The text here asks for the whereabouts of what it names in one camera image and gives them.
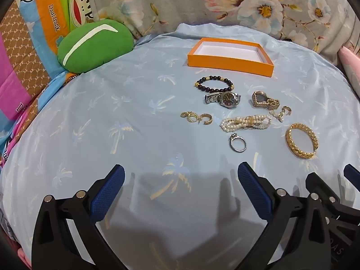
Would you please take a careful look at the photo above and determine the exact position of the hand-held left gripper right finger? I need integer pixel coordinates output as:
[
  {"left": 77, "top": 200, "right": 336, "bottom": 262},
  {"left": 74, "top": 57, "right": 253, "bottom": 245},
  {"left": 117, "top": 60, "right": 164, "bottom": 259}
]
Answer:
[{"left": 238, "top": 162, "right": 331, "bottom": 270}]

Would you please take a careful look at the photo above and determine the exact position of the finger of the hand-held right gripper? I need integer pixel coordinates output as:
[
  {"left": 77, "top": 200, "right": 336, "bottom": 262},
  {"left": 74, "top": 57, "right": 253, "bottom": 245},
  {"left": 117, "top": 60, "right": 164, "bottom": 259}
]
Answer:
[
  {"left": 344, "top": 164, "right": 360, "bottom": 187},
  {"left": 305, "top": 171, "right": 360, "bottom": 225}
]

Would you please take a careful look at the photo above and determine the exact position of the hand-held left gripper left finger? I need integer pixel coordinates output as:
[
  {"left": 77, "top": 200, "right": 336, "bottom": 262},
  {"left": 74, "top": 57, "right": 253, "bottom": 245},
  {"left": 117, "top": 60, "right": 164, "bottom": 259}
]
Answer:
[{"left": 31, "top": 164, "right": 126, "bottom": 270}]

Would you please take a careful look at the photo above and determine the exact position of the gold woven bangle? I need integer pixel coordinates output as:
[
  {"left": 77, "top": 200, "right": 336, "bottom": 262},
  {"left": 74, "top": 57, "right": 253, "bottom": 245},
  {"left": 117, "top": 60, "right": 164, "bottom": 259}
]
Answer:
[{"left": 285, "top": 123, "right": 320, "bottom": 159}]

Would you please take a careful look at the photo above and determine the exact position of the pearl bracelet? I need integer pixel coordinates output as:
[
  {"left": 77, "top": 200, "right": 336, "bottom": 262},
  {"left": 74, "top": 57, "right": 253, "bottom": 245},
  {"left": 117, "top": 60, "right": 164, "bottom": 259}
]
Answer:
[{"left": 220, "top": 114, "right": 272, "bottom": 133}]

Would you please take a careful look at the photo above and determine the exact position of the gold wrist watch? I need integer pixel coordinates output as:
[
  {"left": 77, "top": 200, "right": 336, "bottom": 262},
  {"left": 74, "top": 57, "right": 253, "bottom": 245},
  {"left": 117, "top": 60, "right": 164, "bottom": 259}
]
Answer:
[{"left": 251, "top": 91, "right": 280, "bottom": 111}]

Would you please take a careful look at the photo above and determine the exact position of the silver wrist watch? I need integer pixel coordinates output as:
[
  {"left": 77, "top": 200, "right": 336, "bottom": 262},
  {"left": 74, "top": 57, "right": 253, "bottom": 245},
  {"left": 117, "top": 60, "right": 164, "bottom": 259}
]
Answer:
[{"left": 204, "top": 91, "right": 241, "bottom": 108}]

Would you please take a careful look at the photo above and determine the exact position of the black bead bracelet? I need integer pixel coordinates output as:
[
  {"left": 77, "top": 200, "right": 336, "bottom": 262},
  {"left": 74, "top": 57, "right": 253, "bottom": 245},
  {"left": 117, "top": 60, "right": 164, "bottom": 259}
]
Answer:
[{"left": 195, "top": 76, "right": 234, "bottom": 93}]

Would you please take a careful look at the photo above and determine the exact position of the orange cardboard box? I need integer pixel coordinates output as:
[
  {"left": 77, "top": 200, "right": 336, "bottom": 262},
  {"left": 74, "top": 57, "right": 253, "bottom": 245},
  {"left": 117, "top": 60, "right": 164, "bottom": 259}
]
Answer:
[{"left": 187, "top": 37, "right": 275, "bottom": 78}]

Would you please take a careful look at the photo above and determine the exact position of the light blue palm print sheet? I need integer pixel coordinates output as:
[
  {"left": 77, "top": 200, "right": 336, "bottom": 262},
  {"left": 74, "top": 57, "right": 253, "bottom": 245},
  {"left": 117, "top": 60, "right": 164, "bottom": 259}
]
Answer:
[{"left": 0, "top": 22, "right": 360, "bottom": 270}]

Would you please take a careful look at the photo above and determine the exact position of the gold hoop earring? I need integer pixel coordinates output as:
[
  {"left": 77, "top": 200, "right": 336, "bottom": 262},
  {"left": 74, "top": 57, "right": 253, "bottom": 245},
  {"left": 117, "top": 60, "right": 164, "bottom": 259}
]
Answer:
[
  {"left": 197, "top": 113, "right": 213, "bottom": 126},
  {"left": 180, "top": 111, "right": 199, "bottom": 124}
]

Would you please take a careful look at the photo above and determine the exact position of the pink pillow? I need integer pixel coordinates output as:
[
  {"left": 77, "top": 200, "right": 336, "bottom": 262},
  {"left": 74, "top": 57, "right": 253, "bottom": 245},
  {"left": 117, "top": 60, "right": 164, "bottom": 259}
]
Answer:
[{"left": 337, "top": 46, "right": 360, "bottom": 90}]

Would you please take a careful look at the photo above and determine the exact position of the green cushion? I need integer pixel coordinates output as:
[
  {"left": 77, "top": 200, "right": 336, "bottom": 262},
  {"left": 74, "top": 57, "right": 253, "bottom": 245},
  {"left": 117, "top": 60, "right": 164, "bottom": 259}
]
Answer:
[{"left": 57, "top": 19, "right": 135, "bottom": 74}]

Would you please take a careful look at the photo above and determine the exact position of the colourful cartoon printed blanket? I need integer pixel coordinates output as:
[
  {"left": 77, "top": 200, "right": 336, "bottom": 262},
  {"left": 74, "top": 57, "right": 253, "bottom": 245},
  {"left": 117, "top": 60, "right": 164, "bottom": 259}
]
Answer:
[{"left": 0, "top": 0, "right": 93, "bottom": 169}]

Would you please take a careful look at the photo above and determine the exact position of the floral grey pillow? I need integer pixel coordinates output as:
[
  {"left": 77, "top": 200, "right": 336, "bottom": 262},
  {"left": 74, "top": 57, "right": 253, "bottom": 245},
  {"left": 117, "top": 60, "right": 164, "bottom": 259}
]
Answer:
[{"left": 84, "top": 0, "right": 360, "bottom": 65}]

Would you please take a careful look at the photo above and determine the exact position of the silver stone ring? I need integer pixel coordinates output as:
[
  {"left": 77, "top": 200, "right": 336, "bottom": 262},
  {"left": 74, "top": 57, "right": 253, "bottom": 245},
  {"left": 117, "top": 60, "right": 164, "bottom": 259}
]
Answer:
[{"left": 229, "top": 133, "right": 248, "bottom": 153}]

